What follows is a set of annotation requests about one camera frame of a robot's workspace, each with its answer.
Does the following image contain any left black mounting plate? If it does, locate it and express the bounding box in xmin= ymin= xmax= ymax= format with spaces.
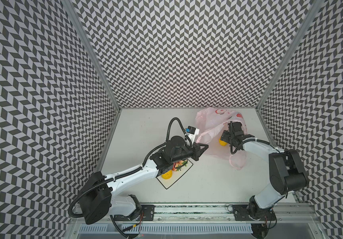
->
xmin=113 ymin=204 xmax=155 ymax=222

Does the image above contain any white ventilation grille strip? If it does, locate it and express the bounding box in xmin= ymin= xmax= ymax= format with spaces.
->
xmin=79 ymin=224 xmax=253 ymax=235

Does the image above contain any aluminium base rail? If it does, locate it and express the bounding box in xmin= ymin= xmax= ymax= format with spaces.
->
xmin=75 ymin=203 xmax=319 ymax=224

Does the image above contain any small yellow fake fruit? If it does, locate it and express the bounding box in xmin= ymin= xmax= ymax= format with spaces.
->
xmin=218 ymin=139 xmax=228 ymax=146

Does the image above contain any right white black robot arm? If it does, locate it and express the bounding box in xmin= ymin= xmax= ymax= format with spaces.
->
xmin=220 ymin=121 xmax=309 ymax=221

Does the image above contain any right black corrugated cable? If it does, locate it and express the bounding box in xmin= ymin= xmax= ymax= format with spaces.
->
xmin=229 ymin=120 xmax=280 ymax=155

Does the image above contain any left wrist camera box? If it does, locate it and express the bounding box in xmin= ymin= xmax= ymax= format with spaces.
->
xmin=185 ymin=126 xmax=199 ymax=143

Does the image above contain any red fake strawberry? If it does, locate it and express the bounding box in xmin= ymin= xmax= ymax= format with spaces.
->
xmin=172 ymin=163 xmax=181 ymax=172
xmin=177 ymin=160 xmax=188 ymax=168

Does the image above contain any yellow fake lemon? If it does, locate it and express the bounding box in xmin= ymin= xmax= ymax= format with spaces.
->
xmin=161 ymin=170 xmax=173 ymax=180

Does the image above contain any black corrugated cable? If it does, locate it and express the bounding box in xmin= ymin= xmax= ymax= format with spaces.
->
xmin=229 ymin=120 xmax=280 ymax=155
xmin=67 ymin=117 xmax=193 ymax=219

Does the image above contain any left black corrugated cable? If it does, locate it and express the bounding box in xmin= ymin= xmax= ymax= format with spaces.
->
xmin=67 ymin=117 xmax=193 ymax=219

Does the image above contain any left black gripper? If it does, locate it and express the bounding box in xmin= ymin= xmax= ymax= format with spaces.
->
xmin=172 ymin=141 xmax=210 ymax=164

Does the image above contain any white square mat black border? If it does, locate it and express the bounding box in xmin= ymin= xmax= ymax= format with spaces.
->
xmin=157 ymin=159 xmax=193 ymax=190

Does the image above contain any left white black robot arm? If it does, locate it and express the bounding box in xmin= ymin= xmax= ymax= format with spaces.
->
xmin=68 ymin=136 xmax=209 ymax=225

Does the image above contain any pink plastic bag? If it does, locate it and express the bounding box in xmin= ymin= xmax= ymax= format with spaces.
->
xmin=195 ymin=107 xmax=247 ymax=170

